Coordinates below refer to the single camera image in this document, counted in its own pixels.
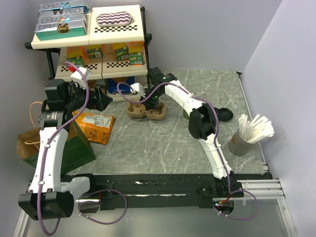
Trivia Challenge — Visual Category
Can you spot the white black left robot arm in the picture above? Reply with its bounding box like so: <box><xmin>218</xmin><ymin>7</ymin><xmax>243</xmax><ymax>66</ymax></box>
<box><xmin>18</xmin><ymin>79</ymin><xmax>112</xmax><ymax>220</ymax></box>

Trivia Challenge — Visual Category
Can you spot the green small box centre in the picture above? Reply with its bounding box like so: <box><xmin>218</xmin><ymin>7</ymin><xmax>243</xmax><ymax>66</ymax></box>
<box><xmin>86</xmin><ymin>46</ymin><xmax>103</xmax><ymax>59</ymax></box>

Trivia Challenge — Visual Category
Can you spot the green paper coffee cup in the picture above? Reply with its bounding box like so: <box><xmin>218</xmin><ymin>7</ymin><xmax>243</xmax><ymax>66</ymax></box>
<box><xmin>183</xmin><ymin>110</ymin><xmax>190</xmax><ymax>120</ymax></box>

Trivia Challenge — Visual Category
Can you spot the striped purple cloth pad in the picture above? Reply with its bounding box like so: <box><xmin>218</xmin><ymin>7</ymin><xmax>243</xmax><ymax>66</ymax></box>
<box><xmin>96</xmin><ymin>11</ymin><xmax>134</xmax><ymax>27</ymax></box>

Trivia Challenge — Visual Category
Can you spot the grey cup of straws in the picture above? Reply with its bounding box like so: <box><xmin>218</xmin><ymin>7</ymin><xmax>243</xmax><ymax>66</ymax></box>
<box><xmin>228</xmin><ymin>114</ymin><xmax>275</xmax><ymax>157</ymax></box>

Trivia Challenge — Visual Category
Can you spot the cream three-tier shelf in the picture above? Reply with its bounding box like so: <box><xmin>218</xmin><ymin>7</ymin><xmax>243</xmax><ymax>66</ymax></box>
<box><xmin>24</xmin><ymin>4</ymin><xmax>153</xmax><ymax>106</ymax></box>

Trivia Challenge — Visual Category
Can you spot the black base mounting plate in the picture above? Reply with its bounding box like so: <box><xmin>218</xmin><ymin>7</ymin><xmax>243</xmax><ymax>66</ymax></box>
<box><xmin>68</xmin><ymin>174</ymin><xmax>274</xmax><ymax>212</ymax></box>

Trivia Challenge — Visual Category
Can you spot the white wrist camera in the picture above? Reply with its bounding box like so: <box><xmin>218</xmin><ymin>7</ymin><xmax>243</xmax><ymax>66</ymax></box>
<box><xmin>130</xmin><ymin>83</ymin><xmax>146</xmax><ymax>98</ymax></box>
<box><xmin>71</xmin><ymin>67</ymin><xmax>91</xmax><ymax>80</ymax></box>

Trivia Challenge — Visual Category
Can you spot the teal tissue box front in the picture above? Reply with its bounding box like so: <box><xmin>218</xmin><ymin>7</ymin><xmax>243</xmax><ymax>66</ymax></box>
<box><xmin>35</xmin><ymin>21</ymin><xmax>86</xmax><ymax>40</ymax></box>

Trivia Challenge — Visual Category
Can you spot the black plastic cup lid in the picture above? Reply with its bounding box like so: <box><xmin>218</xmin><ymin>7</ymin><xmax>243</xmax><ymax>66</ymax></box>
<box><xmin>219</xmin><ymin>108</ymin><xmax>234</xmax><ymax>122</ymax></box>

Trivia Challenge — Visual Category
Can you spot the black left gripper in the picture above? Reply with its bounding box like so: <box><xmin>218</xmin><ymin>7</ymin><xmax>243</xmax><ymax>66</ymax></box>
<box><xmin>64</xmin><ymin>80</ymin><xmax>112</xmax><ymax>112</ymax></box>

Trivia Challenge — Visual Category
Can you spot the green small box right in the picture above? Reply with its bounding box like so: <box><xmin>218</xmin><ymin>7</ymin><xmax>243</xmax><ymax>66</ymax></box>
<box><xmin>114</xmin><ymin>46</ymin><xmax>129</xmax><ymax>62</ymax></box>

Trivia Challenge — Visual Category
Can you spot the blue chip bag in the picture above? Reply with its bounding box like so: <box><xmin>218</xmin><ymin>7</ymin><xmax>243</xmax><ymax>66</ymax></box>
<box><xmin>108</xmin><ymin>77</ymin><xmax>135</xmax><ymax>94</ymax></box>

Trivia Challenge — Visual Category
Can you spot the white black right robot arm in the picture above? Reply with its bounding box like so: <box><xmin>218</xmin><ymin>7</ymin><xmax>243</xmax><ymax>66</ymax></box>
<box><xmin>141</xmin><ymin>67</ymin><xmax>241</xmax><ymax>198</ymax></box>

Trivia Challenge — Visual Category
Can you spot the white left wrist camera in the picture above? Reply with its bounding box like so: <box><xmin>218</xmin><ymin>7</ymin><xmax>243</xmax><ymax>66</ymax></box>
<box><xmin>71</xmin><ymin>67</ymin><xmax>91</xmax><ymax>80</ymax></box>

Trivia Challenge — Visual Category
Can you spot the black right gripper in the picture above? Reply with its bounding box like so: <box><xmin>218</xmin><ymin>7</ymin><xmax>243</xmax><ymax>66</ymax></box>
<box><xmin>140</xmin><ymin>87</ymin><xmax>163</xmax><ymax>111</ymax></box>

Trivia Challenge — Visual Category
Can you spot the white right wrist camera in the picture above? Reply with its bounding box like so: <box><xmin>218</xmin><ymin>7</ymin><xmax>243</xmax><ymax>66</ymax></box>
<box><xmin>130</xmin><ymin>83</ymin><xmax>146</xmax><ymax>98</ymax></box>

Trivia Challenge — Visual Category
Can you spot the brown cardboard cup carrier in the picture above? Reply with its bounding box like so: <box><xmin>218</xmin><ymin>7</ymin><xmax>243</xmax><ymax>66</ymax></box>
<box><xmin>126</xmin><ymin>102</ymin><xmax>166</xmax><ymax>120</ymax></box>

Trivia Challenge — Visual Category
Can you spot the green small box left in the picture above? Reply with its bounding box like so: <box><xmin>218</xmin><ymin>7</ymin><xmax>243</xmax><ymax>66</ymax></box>
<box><xmin>67</xmin><ymin>55</ymin><xmax>86</xmax><ymax>67</ymax></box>

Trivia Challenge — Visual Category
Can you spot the brown paper bag with handles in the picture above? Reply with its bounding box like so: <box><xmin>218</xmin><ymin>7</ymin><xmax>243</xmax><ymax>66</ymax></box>
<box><xmin>16</xmin><ymin>101</ymin><xmax>96</xmax><ymax>175</ymax></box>

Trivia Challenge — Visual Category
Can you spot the green small box front-right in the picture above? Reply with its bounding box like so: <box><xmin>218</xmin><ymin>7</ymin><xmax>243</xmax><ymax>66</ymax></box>
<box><xmin>128</xmin><ymin>51</ymin><xmax>144</xmax><ymax>66</ymax></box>

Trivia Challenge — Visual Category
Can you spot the orange snack bag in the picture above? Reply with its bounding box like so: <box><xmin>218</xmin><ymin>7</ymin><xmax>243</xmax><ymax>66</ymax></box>
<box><xmin>75</xmin><ymin>113</ymin><xmax>115</xmax><ymax>145</ymax></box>

